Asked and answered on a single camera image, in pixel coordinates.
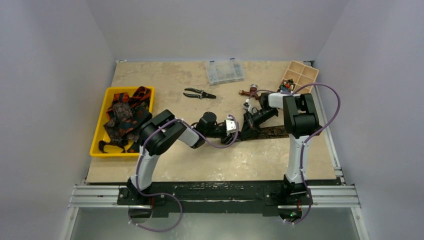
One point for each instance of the black handled pliers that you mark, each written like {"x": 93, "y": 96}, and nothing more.
{"x": 197, "y": 93}

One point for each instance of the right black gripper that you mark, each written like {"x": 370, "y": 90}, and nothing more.
{"x": 250, "y": 121}

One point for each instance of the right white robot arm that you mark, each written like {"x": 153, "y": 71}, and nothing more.
{"x": 301, "y": 122}

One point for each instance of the brown floral tie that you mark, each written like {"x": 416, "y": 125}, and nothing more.
{"x": 119, "y": 123}

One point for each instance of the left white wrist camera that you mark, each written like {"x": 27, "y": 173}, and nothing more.
{"x": 231, "y": 126}

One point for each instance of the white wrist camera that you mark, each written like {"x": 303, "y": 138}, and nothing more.
{"x": 247, "y": 106}
{"x": 231, "y": 126}

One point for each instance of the dark brown patterned tie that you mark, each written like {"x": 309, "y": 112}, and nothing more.
{"x": 271, "y": 132}

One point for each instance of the yellow plastic bin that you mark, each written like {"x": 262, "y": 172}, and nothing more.
{"x": 101, "y": 135}

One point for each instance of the wooden compartment tray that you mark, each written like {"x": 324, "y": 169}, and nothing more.
{"x": 302, "y": 75}

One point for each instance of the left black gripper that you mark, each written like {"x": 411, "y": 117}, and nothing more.
{"x": 226, "y": 139}

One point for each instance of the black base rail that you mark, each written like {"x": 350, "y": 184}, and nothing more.
{"x": 215, "y": 197}

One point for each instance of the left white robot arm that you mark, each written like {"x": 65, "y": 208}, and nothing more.
{"x": 162, "y": 131}

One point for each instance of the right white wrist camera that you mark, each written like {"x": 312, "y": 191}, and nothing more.
{"x": 247, "y": 106}

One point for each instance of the orange black striped tie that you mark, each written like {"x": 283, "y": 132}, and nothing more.
{"x": 133, "y": 95}

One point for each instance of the clear plastic organizer box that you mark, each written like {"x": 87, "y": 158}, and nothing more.
{"x": 225, "y": 71}

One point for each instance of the black tie orange hearts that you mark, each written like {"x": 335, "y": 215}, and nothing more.
{"x": 129, "y": 143}

